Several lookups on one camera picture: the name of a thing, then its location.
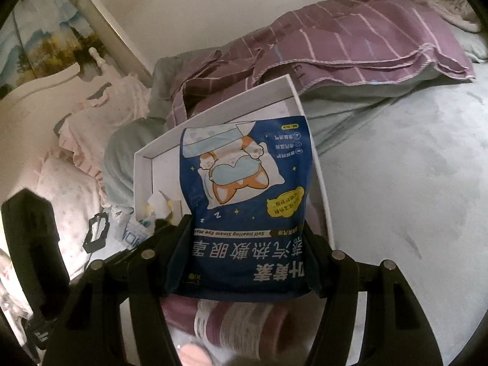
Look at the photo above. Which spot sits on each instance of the purple striped quilt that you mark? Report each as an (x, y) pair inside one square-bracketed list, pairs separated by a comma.
[(362, 45)]

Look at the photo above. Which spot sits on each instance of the pale blue bed sheet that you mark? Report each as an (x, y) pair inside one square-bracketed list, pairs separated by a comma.
[(400, 179)]

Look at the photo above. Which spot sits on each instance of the landscape wall poster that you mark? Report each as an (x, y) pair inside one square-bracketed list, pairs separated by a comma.
[(49, 38)]

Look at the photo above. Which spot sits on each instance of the white wooden headboard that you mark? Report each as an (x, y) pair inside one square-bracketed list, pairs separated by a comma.
[(30, 114)]

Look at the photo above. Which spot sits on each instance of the grey-green fleece blanket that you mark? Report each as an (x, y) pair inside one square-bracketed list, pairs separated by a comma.
[(122, 152)]

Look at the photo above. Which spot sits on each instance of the white floral pillow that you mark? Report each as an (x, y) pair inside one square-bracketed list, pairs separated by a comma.
[(64, 198)]

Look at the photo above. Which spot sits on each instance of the white floral cloth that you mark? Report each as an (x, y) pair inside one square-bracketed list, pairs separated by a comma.
[(438, 0)]

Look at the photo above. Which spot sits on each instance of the blue eye mask packet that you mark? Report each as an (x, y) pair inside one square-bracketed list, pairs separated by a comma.
[(244, 183)]

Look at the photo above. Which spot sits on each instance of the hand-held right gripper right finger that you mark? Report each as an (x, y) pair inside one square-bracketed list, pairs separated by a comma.
[(318, 270)]

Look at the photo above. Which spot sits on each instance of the black plastic frame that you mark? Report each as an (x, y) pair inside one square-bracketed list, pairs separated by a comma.
[(88, 242)]

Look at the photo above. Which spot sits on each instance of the brown pump bottle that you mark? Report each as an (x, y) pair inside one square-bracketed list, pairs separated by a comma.
[(236, 320)]

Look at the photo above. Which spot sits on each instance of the pink crumpled cloth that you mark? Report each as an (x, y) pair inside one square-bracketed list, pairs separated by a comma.
[(103, 122)]

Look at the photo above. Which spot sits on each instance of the pale blue printed packet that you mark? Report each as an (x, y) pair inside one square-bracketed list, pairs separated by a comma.
[(133, 233)]

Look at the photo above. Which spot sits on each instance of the shallow white cardboard box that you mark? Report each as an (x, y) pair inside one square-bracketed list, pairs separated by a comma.
[(244, 101)]

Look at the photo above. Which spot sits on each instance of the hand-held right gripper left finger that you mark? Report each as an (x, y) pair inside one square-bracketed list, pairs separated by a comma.
[(177, 259)]

